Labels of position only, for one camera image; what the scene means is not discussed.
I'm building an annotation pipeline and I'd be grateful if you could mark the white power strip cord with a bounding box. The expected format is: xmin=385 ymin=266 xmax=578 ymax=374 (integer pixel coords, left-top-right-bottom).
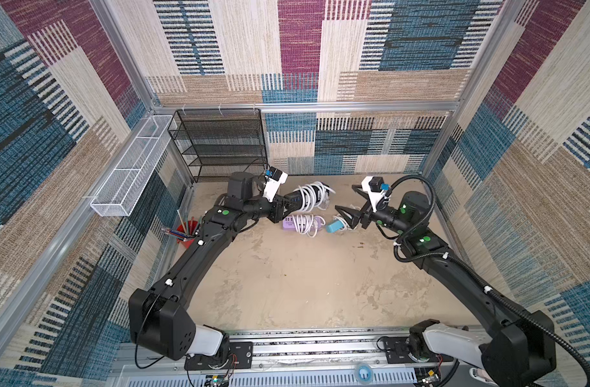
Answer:
xmin=294 ymin=181 xmax=337 ymax=214

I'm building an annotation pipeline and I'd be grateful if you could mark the black wire mesh shelf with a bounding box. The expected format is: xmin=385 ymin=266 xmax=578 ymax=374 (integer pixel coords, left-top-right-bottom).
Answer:
xmin=168 ymin=108 xmax=268 ymax=183

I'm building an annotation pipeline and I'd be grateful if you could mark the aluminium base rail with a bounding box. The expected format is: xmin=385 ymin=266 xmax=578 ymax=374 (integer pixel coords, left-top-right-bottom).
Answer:
xmin=105 ymin=326 xmax=499 ymax=387

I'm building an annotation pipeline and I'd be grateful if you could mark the white wire mesh basket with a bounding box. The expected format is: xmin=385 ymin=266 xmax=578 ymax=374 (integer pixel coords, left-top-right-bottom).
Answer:
xmin=90 ymin=115 xmax=172 ymax=217

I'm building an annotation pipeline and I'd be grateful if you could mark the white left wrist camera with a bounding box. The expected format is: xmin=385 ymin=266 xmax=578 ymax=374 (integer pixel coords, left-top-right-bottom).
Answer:
xmin=263 ymin=167 xmax=288 ymax=203

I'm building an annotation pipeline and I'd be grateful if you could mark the red pen cup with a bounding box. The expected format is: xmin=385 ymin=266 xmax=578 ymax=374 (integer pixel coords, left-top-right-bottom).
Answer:
xmin=176 ymin=219 xmax=198 ymax=249

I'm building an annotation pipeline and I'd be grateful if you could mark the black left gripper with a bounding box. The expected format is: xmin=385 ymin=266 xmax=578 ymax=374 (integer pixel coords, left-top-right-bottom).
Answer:
xmin=243 ymin=193 xmax=300 ymax=225

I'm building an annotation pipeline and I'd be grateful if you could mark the teal power strip with cord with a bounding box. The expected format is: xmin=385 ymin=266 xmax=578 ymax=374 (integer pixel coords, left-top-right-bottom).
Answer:
xmin=325 ymin=215 xmax=352 ymax=234

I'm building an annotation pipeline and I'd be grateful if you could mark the purple power strip with cord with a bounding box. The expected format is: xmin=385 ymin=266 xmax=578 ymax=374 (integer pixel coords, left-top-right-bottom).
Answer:
xmin=282 ymin=214 xmax=326 ymax=238

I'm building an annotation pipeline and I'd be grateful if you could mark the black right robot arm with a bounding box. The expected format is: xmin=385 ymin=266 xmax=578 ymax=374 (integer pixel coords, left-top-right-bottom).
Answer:
xmin=336 ymin=177 xmax=559 ymax=386

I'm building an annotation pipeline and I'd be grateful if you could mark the black power strip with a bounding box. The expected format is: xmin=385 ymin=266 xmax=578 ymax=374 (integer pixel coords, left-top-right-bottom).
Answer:
xmin=285 ymin=184 xmax=335 ymax=212

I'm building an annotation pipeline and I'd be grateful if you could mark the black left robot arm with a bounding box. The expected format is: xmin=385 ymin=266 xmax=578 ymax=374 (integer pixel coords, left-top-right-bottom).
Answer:
xmin=129 ymin=167 xmax=303 ymax=366

